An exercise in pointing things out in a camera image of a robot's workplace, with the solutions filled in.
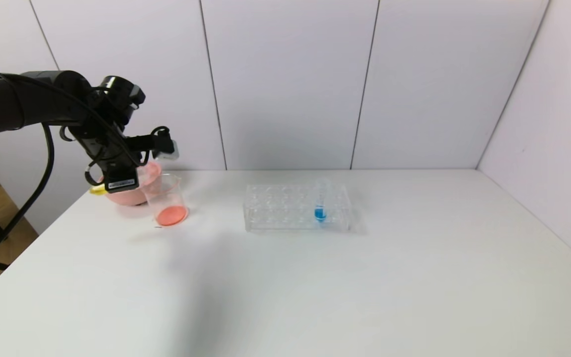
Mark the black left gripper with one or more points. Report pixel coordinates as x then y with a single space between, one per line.
121 182

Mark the black and orange left arm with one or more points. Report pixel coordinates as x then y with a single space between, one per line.
23 99

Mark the clear glass beaker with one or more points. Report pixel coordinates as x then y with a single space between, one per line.
169 210

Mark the clear plastic test tube rack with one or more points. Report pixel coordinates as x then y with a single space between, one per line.
275 210

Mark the test tube with blue pigment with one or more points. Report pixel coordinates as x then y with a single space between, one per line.
320 214

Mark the pink bowl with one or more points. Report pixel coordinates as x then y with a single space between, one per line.
127 197

